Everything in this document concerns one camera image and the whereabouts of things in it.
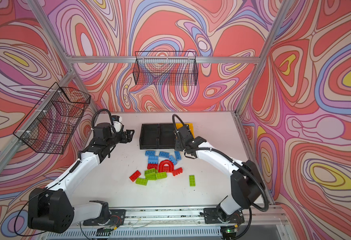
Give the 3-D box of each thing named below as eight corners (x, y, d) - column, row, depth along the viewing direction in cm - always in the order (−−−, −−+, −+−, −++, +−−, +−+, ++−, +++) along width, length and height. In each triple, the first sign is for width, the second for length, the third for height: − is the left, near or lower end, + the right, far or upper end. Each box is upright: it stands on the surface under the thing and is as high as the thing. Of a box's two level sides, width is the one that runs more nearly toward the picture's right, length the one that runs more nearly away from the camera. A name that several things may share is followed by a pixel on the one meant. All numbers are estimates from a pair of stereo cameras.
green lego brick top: (145, 179, 87) (143, 177, 84) (146, 170, 91) (145, 168, 88) (157, 179, 87) (156, 177, 84) (157, 170, 91) (157, 168, 88)
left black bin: (140, 150, 99) (137, 144, 94) (144, 128, 111) (142, 121, 106) (158, 150, 99) (156, 144, 94) (160, 128, 111) (159, 121, 106)
